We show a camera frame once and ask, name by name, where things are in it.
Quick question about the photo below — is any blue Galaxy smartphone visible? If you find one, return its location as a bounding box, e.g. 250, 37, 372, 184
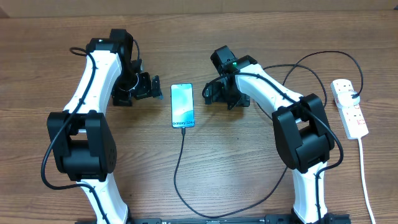
170, 83, 195, 128

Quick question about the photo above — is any black USB charging cable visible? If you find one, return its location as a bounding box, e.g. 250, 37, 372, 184
173, 50, 364, 219

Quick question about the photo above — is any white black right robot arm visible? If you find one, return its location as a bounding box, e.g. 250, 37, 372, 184
202, 45, 339, 223

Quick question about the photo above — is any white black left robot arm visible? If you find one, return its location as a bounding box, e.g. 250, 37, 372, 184
40, 29, 162, 223

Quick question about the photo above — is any white charger plug adapter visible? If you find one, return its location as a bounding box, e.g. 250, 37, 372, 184
335, 91, 360, 108

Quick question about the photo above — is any white power strip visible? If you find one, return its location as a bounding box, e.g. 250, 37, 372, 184
330, 79, 369, 139

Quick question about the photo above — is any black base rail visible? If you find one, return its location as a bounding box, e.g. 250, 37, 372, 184
74, 213, 352, 224

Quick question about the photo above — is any white power strip cord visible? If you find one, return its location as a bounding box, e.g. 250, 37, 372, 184
357, 138, 376, 224

